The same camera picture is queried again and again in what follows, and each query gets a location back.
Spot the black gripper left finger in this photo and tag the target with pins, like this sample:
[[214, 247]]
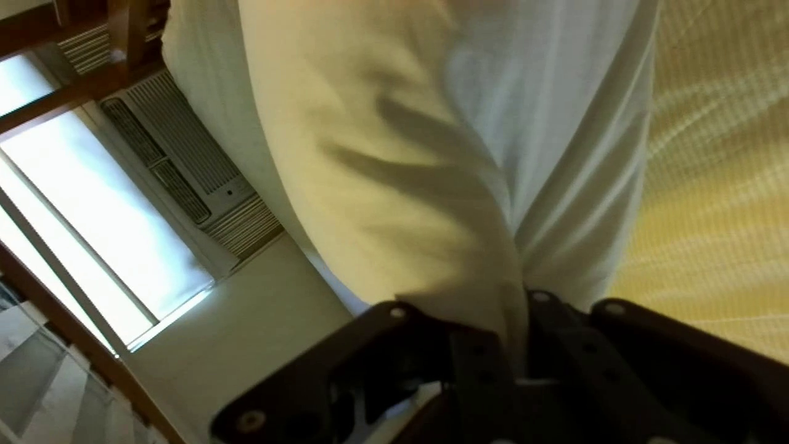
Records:
[[354, 387]]

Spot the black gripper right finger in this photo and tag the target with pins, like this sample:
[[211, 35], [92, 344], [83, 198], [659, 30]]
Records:
[[657, 387]]

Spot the large white pillow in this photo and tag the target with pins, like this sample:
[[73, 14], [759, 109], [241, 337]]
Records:
[[395, 150]]

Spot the pale yellow striped bedsheet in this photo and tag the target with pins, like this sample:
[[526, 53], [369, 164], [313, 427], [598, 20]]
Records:
[[724, 181]]

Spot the window air conditioner unit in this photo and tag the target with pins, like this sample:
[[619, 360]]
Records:
[[180, 164]]

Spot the bright window behind bunk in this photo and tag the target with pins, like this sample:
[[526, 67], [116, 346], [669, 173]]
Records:
[[90, 223]]

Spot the white radiator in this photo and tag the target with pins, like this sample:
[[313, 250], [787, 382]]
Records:
[[40, 387]]

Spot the wooden bunk bed frame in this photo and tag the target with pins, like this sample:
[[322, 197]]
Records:
[[125, 27]]

